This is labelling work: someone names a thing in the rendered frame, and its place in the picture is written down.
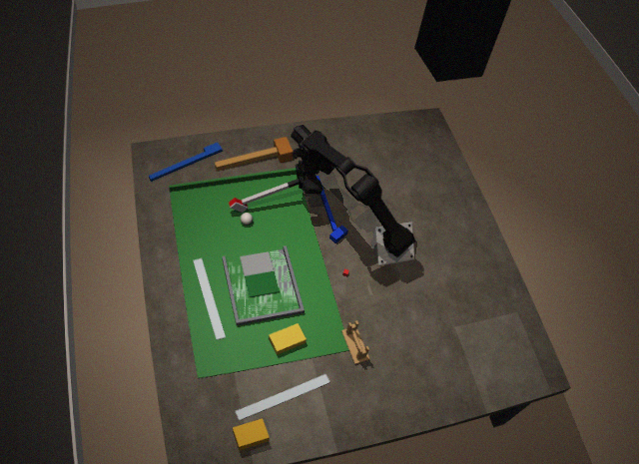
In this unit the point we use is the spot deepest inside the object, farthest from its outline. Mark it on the green mat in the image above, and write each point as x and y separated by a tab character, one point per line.
206	227

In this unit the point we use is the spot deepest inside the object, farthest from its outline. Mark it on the white flat bar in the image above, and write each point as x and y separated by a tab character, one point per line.
282	397
209	299

